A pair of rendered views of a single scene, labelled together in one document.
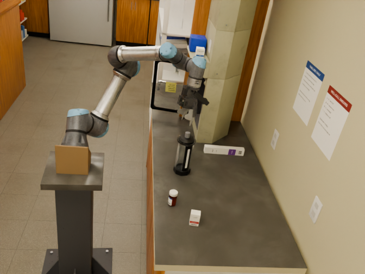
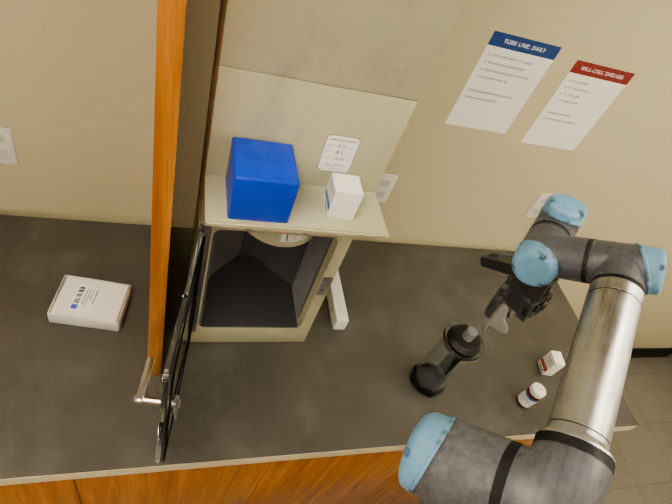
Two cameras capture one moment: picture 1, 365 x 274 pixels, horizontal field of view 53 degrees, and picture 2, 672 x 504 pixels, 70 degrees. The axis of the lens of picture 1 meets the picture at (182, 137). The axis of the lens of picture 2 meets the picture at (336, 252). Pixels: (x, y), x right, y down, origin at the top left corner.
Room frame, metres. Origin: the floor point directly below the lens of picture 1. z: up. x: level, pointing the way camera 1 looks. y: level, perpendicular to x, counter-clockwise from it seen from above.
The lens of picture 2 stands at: (2.41, 0.61, 2.07)
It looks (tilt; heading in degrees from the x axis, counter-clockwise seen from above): 45 degrees down; 251
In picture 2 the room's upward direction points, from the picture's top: 24 degrees clockwise
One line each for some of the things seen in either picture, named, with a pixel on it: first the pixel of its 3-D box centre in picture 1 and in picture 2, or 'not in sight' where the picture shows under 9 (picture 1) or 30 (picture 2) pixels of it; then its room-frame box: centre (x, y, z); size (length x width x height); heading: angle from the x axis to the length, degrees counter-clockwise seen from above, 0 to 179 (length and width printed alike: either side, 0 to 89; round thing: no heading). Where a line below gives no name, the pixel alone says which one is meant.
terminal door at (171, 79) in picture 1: (173, 87); (179, 352); (2.45, 0.12, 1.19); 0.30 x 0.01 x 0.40; 89
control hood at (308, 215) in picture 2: (196, 61); (293, 224); (2.29, -0.02, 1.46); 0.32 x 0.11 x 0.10; 9
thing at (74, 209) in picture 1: (76, 229); not in sight; (1.66, 0.58, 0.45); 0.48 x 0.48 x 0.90; 13
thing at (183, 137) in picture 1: (187, 137); (466, 337); (1.78, -0.03, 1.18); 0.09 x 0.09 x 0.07
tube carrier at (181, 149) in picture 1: (184, 154); (445, 360); (1.78, -0.03, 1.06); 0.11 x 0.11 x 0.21
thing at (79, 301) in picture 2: not in sight; (91, 302); (2.70, -0.11, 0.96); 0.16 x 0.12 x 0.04; 0
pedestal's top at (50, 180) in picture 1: (74, 169); not in sight; (1.66, 0.58, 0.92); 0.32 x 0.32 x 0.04; 13
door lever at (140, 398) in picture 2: not in sight; (154, 382); (2.48, 0.19, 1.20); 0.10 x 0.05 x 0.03; 89
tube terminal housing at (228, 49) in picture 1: (220, 82); (269, 206); (2.32, -0.20, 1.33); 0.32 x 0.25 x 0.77; 9
